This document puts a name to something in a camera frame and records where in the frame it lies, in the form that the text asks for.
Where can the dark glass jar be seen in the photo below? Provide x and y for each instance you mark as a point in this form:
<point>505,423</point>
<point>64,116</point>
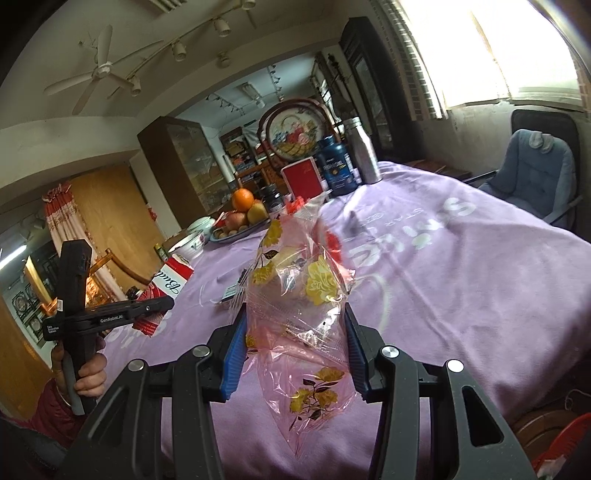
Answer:
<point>273,198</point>

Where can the black office chair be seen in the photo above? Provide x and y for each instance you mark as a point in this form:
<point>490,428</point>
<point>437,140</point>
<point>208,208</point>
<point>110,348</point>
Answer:
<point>540,122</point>

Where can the steel bottle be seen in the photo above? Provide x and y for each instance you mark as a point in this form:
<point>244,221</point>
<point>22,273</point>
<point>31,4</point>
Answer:
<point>364,152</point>

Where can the wooden door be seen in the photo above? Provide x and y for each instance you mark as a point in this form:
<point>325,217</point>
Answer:
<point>111,217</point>

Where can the floral clear plastic bag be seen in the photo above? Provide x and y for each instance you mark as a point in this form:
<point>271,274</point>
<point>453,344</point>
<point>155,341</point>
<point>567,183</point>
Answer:
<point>295,286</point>

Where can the red white curtain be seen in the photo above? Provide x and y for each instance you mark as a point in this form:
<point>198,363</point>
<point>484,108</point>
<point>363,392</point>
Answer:
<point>64,221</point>

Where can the wooden armchair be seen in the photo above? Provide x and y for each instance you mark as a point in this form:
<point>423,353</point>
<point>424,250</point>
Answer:
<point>120,267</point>

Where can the white lidded tureen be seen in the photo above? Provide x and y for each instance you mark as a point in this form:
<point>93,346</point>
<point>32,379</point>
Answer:
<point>201,226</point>

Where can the person's left forearm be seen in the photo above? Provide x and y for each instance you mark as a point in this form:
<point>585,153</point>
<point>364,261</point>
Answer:
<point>41,415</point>

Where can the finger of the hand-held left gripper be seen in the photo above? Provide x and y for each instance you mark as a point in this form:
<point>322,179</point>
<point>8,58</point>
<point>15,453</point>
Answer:
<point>154,308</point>

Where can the red box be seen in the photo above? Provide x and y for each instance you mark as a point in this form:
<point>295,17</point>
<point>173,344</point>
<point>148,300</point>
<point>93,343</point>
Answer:
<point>302,180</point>

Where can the white floral bowl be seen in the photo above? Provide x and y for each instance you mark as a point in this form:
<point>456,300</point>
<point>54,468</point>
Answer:
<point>189,247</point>

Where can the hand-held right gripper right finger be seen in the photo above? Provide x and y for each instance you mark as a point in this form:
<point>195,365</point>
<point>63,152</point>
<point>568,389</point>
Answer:
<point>358,360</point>

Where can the yellow pear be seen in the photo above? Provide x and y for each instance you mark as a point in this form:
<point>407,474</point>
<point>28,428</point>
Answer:
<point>258,212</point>

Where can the orange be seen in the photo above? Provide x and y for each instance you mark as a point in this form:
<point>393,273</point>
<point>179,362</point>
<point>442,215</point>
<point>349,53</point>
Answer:
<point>243,200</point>

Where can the blue fruit plate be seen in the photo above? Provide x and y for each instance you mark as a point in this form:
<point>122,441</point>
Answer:
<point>235,234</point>

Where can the round embroidered picture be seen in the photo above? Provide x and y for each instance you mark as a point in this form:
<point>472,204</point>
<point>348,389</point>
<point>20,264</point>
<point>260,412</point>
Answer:
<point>295,134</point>

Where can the purple blanket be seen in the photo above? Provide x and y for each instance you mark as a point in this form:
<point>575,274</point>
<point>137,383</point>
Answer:
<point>438,286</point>

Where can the red plastic basket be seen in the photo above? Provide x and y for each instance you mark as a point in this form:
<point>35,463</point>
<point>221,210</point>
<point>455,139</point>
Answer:
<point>570,438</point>

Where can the person's left hand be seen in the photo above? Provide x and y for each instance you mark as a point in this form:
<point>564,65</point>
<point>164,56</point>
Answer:
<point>94,376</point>

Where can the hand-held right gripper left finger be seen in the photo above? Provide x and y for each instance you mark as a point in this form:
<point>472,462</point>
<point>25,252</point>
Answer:
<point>233,355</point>

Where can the wooden glass cabinet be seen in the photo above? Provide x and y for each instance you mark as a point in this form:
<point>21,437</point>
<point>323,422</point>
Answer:
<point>180,161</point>

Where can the tall dark cabinet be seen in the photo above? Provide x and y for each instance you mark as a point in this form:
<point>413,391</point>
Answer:
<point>369,83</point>

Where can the white ceiling fan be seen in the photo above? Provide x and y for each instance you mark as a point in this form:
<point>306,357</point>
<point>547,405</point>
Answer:
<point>99,74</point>

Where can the blue supplement bottle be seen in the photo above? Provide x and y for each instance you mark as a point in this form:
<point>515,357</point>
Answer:
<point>339,166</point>

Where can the red white carton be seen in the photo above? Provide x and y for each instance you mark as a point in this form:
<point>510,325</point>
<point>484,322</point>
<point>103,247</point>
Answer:
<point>171,277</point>

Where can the red apple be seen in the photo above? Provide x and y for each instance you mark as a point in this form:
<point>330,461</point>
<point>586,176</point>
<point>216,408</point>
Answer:
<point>236,220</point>

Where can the ceiling track light rail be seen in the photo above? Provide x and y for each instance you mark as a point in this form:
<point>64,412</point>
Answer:
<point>178,48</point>

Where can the blue chair cushion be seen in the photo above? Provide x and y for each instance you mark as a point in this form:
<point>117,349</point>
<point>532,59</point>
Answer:
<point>526,175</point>

